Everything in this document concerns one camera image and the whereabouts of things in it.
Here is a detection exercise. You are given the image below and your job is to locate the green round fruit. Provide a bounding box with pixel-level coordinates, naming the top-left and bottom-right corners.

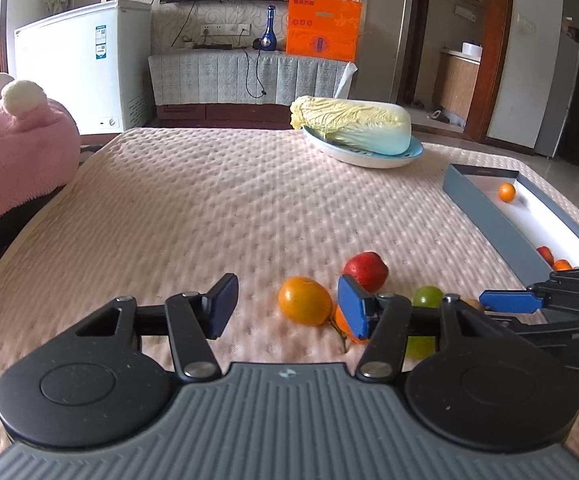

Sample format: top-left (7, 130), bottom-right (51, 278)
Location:
top-left (405, 285), bottom-right (443, 362)

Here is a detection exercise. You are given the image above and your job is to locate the red apple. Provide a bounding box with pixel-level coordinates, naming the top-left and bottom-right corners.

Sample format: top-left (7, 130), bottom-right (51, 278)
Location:
top-left (343, 252), bottom-right (389, 294)

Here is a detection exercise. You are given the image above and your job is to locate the yellow orange citrus fruit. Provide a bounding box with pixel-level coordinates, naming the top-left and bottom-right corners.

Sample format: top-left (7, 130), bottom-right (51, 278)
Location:
top-left (278, 276), bottom-right (333, 326)

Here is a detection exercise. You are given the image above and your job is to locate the large orange mandarin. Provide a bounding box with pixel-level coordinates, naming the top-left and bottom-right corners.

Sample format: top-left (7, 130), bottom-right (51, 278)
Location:
top-left (333, 306), bottom-right (369, 344)

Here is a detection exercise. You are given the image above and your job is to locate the wooden kitchen cabinet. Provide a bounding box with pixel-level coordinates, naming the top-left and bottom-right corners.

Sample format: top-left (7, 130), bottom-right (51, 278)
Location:
top-left (431, 50), bottom-right (480, 126)

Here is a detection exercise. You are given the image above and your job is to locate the orange fruit in box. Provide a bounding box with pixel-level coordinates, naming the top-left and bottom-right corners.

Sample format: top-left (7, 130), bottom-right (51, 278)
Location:
top-left (552, 259), bottom-right (573, 272)

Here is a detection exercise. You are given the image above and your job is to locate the red fruit in box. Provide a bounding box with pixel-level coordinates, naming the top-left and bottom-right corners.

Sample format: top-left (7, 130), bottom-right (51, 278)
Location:
top-left (537, 246), bottom-right (555, 266)

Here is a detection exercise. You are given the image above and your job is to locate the grey shallow cardboard box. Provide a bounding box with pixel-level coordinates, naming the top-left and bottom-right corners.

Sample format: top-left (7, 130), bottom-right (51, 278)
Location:
top-left (442, 164), bottom-right (579, 286)

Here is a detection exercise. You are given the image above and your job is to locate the small orange in box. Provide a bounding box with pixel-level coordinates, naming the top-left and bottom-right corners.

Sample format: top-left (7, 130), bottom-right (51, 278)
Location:
top-left (498, 182), bottom-right (516, 204)

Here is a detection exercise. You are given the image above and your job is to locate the pink quilted table cover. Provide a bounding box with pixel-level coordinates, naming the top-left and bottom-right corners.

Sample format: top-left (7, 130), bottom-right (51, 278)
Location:
top-left (0, 126), bottom-right (579, 470)

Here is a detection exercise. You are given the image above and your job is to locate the white oval plate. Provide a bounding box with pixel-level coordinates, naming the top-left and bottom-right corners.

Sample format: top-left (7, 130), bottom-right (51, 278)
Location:
top-left (301, 127), bottom-right (424, 169)

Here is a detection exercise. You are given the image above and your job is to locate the napa cabbage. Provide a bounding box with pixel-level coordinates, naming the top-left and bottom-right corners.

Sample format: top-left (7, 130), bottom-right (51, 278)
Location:
top-left (289, 96), bottom-right (412, 156)

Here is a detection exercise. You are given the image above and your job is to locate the cloth covered tv cabinet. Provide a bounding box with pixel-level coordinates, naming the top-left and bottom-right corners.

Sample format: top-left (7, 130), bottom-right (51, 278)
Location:
top-left (148, 49), bottom-right (357, 106)

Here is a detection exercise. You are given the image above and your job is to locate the grey refrigerator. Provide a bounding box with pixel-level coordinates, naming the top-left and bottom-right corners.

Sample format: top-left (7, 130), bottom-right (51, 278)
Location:
top-left (535, 32), bottom-right (579, 158)

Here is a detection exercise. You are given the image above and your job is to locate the pink plush toy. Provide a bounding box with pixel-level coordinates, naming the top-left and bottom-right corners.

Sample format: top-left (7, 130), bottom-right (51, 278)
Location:
top-left (0, 73), bottom-right (80, 217)

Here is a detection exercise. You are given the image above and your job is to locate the white chest freezer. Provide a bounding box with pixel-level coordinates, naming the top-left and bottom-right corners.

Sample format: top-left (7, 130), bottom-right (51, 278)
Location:
top-left (13, 0), bottom-right (151, 136)

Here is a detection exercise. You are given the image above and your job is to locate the blue glass bottle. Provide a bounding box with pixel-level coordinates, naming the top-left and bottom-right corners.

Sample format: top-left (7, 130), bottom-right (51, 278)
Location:
top-left (260, 4), bottom-right (278, 51)

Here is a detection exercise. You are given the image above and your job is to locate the orange gift box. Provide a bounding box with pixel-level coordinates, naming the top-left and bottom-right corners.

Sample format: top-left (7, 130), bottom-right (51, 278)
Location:
top-left (286, 0), bottom-right (362, 63)

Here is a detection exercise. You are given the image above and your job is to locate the black power cable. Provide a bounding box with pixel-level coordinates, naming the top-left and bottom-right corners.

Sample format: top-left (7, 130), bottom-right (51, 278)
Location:
top-left (242, 49), bottom-right (269, 100)

